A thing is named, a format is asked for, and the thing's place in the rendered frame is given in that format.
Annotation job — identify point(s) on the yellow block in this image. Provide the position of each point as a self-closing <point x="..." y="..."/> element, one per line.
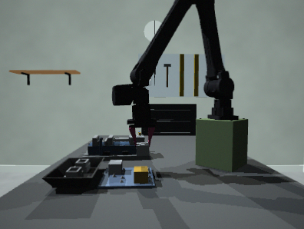
<point x="140" y="174"/>

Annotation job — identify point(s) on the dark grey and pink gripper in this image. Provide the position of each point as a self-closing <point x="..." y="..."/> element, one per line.
<point x="142" y="120"/>

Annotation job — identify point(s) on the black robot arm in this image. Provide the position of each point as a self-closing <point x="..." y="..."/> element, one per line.
<point x="220" y="88"/>

